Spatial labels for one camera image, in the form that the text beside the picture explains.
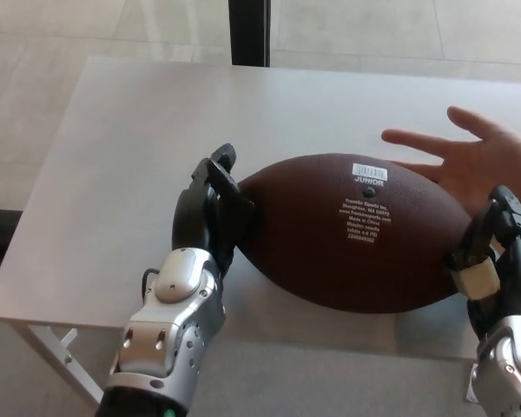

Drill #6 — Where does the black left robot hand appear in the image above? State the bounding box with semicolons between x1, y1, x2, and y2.
171;142;257;281

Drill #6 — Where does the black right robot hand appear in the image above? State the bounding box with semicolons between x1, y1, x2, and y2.
445;184;521;344

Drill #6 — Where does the person's bare hand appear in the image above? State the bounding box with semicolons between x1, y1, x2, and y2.
380;105;521;209

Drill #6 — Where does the brown junior football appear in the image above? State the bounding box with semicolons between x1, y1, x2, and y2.
235;151;474;314

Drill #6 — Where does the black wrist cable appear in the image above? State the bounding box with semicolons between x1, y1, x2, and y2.
141;268;160;305

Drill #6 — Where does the black window frame post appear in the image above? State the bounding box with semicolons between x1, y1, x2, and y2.
228;0;271;68

